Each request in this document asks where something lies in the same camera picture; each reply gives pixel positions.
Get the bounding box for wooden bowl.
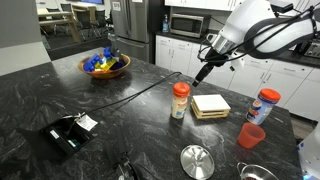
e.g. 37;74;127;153
77;53;132;80

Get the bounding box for blue soap bottle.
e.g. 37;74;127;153
161;13;170;34

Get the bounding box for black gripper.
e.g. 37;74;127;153
191;49;231;88

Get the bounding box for blue toy block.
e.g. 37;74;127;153
83;54;102;73
102;45;115;60

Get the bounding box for white upper kitchen cabinets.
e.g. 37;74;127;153
164;0;320;13

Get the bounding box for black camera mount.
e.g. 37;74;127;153
112;152;144;180

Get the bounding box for steel toaster oven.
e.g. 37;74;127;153
301;39;320;60

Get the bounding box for black office chair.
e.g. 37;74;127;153
94;9;108;34
59;3;73;13
73;7;98;38

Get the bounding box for steel pot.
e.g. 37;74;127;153
236;161;279;180

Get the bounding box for black outlet box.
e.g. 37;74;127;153
15;113;98;163

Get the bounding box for wooden coaster holder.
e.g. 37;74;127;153
190;99;231;120

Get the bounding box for yellow toy block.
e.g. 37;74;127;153
94;58;118;72

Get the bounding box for black power cable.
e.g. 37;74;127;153
78;71;183;116

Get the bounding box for blue jar with orange lid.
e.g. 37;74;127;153
245;88;282;126

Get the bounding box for dark navy toy block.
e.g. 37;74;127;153
109;59;127;71

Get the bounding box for orange plastic cup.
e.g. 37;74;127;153
237;122;267;150

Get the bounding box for white lower kitchen cabinets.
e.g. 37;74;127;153
154;34;320;121

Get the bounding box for white paper tag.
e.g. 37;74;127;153
75;114;99;132

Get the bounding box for stainless steel refrigerator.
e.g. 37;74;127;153
110;0;151;63

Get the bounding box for cream jar with orange lid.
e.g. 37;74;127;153
170;81;192;120

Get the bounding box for black kitchen countertop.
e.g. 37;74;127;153
154;29;320;69

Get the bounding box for white paper notice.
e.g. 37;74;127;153
111;1;122;12

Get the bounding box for white kitchen cabinets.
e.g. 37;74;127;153
164;0;320;13
154;34;320;121

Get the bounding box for white coaster stack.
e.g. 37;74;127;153
192;94;232;113

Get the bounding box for wooden meeting table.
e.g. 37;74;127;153
37;10;81;44

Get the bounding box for steel microwave oven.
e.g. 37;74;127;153
169;13;212;39

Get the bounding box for steel pot lid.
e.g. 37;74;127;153
179;144;216;180

